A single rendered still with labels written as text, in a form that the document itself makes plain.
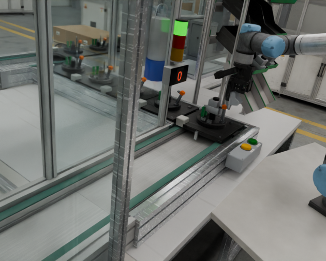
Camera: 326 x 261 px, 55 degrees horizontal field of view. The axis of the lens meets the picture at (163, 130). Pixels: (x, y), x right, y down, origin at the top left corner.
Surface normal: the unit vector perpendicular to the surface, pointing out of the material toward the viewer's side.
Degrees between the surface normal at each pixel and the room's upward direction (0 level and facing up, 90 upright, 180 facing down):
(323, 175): 97
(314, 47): 110
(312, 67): 90
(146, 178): 0
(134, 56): 90
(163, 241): 0
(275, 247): 0
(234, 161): 90
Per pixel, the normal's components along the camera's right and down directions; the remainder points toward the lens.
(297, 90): -0.59, 0.29
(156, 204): 0.12, -0.89
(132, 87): 0.79, 0.35
